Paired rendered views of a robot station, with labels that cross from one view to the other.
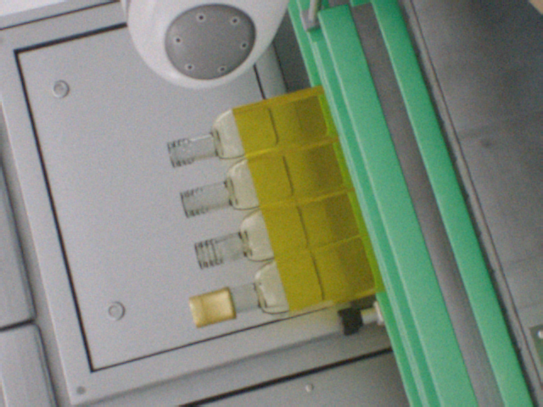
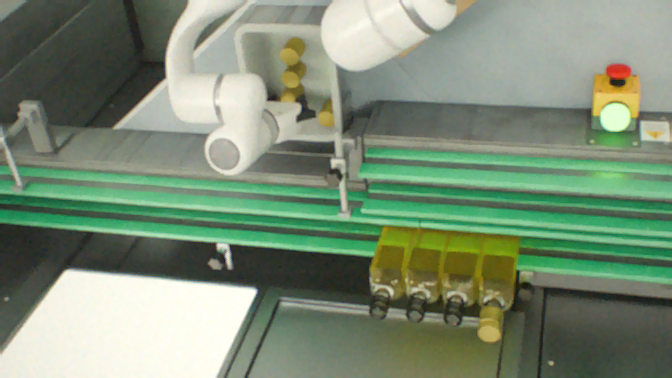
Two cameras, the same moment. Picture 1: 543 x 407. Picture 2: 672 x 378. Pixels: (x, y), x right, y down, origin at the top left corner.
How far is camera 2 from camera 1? 0.95 m
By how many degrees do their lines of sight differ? 47
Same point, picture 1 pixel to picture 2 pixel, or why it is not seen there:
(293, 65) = not seen: hidden behind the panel
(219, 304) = (492, 312)
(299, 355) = (527, 355)
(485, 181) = (497, 138)
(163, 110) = (326, 357)
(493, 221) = (520, 141)
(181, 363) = not seen: outside the picture
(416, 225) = (504, 172)
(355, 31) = (379, 164)
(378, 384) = (563, 330)
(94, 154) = not seen: outside the picture
